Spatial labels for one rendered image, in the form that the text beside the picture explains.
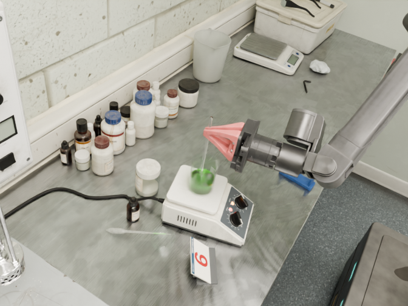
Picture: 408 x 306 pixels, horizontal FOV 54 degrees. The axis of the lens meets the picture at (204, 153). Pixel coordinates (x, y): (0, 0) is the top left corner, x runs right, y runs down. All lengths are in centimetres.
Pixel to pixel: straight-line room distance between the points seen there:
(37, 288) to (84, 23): 62
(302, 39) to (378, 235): 84
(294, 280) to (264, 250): 92
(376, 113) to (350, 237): 141
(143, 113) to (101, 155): 18
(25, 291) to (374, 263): 116
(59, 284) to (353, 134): 63
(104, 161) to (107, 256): 25
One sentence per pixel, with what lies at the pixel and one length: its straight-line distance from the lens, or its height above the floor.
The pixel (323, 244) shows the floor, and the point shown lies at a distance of 206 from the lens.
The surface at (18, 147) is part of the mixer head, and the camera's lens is 50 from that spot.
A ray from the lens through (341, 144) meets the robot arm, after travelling 76.
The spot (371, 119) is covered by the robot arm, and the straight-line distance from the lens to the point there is 79.
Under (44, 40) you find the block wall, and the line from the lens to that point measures 102.
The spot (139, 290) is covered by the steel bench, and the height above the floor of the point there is 75.
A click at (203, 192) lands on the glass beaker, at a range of 90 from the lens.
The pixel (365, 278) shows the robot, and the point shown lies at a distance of 155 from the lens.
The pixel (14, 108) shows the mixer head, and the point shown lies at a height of 124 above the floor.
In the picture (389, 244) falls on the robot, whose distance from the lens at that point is 169.
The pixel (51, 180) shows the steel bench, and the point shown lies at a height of 75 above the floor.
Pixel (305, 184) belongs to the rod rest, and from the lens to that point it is 114.
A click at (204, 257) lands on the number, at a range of 91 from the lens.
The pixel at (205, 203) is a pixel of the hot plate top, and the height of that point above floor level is 84.
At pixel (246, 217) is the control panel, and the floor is 78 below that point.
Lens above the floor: 151
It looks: 41 degrees down
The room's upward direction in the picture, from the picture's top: 11 degrees clockwise
